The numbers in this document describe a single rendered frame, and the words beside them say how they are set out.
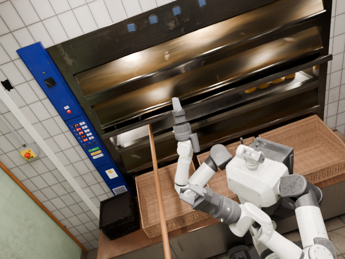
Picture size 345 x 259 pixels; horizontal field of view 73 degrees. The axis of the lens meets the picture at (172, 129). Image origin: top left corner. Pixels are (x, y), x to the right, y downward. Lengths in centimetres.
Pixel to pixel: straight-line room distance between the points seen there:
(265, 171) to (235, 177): 14
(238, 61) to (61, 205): 206
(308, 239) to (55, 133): 176
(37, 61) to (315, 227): 174
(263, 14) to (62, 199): 229
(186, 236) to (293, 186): 119
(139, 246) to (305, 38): 206
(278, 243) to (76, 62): 153
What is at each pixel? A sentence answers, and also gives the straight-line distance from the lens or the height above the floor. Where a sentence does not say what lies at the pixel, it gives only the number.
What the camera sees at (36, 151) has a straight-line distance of 214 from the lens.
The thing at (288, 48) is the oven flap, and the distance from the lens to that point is 206.
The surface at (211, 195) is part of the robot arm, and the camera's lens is 86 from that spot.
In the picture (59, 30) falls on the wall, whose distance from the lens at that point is 174.
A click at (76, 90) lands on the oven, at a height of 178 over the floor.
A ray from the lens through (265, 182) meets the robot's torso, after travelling 115.
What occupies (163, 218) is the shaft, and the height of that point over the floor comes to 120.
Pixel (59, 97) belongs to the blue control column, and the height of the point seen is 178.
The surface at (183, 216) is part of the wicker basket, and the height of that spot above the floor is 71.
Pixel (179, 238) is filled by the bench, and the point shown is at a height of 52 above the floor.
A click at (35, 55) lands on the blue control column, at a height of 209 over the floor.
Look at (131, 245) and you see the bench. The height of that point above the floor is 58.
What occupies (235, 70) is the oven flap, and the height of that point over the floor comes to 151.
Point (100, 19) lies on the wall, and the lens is 168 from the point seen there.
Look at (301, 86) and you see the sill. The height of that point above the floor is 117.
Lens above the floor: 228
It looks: 33 degrees down
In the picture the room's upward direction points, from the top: 21 degrees counter-clockwise
